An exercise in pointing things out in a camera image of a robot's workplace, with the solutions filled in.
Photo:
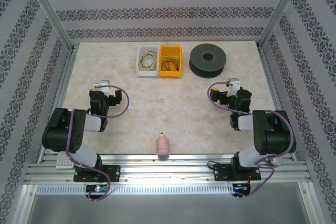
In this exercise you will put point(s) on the pink bottle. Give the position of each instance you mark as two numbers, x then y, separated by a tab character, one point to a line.
162	144

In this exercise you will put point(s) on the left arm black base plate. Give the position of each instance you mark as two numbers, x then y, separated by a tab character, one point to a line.
113	172

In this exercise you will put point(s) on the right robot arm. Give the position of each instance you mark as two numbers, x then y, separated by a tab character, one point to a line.
275	129

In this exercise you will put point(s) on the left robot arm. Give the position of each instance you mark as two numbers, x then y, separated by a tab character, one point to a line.
61	129

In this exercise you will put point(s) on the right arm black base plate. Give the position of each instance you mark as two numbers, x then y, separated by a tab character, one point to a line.
223	172

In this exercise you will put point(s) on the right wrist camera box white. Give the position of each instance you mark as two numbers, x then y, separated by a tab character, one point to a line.
234	83

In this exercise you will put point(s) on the white plastic bin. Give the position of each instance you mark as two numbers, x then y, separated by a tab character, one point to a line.
148	73

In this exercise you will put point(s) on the aluminium frame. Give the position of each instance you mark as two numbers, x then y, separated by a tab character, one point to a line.
168	169

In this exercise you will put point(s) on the grey metal panel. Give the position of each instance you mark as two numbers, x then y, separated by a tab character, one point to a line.
168	211

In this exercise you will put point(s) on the white calculator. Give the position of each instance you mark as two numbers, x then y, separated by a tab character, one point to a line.
63	162

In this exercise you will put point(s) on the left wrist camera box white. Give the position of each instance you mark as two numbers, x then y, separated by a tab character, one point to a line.
103	83

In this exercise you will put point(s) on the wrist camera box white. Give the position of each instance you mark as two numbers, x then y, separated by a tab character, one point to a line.
103	83
234	83

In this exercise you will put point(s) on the yellow plastic bin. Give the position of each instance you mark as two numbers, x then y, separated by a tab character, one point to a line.
170	49

